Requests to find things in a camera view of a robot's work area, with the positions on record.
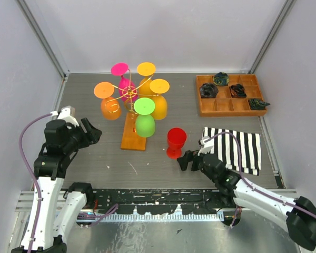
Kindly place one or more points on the dark rolled tie top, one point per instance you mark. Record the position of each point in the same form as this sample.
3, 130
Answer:
221, 79

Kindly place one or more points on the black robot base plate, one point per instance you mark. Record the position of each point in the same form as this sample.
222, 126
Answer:
159, 201

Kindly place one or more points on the dark rolled tie left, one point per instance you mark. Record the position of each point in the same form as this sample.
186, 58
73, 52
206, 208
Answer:
208, 91

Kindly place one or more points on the magenta plastic wine glass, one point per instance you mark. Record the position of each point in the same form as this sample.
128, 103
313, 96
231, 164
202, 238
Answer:
126, 89

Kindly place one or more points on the dark rolled tie right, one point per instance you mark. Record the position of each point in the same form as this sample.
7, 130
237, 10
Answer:
257, 104

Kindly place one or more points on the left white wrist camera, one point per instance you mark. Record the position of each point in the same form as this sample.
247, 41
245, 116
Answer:
67, 114

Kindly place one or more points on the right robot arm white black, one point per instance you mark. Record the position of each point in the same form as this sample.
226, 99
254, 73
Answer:
295, 216

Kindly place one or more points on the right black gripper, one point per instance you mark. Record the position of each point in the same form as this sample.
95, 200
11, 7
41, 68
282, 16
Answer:
188, 156

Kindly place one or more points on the dark rolled tie middle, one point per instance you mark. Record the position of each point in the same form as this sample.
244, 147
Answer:
237, 91

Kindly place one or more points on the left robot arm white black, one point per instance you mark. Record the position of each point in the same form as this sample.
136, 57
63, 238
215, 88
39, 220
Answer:
48, 230

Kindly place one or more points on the grey slotted cable duct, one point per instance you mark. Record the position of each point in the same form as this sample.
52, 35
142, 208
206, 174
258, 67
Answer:
135, 217

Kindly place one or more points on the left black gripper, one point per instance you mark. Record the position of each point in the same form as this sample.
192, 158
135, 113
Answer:
92, 135

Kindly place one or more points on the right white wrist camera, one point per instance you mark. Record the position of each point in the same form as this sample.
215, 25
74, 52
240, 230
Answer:
206, 145

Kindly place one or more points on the dark rolled tie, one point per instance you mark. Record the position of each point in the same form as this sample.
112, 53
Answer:
221, 79
208, 91
257, 104
237, 91

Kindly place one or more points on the green plastic wine glass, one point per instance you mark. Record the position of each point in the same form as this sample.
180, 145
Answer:
144, 123

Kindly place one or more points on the yellow wine glass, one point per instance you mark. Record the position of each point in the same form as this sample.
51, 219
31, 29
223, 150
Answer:
159, 87
145, 69

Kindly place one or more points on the orange plastic wine glass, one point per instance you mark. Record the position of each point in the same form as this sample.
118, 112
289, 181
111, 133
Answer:
110, 107

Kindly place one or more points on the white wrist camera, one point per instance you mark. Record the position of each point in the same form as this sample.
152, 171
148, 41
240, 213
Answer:
206, 145
67, 114

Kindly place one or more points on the wooden compartment tray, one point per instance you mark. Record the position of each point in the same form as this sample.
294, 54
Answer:
224, 105

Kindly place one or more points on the black white striped cloth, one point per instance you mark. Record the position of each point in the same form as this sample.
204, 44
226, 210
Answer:
240, 151

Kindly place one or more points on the red plastic wine glass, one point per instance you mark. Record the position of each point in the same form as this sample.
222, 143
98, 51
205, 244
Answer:
176, 139

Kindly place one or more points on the gold wire wine glass rack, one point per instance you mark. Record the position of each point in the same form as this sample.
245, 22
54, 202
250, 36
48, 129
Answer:
130, 139

